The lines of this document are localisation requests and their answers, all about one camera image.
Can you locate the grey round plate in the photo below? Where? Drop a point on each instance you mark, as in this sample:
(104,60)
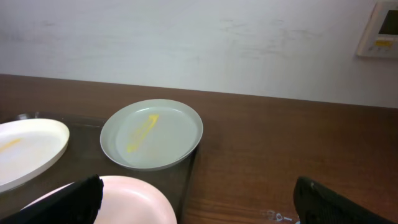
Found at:
(151,134)

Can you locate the white round plate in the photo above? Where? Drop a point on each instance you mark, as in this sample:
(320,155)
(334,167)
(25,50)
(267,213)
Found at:
(28,148)

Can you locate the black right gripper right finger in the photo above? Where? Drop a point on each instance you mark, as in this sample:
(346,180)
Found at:
(317,204)

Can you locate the pink round plate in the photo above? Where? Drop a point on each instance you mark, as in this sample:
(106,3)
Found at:
(127,200)

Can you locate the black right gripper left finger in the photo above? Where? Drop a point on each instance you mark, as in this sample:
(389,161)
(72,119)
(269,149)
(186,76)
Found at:
(77,203)

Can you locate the white wall control panel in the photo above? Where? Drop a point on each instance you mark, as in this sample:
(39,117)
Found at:
(380,35)

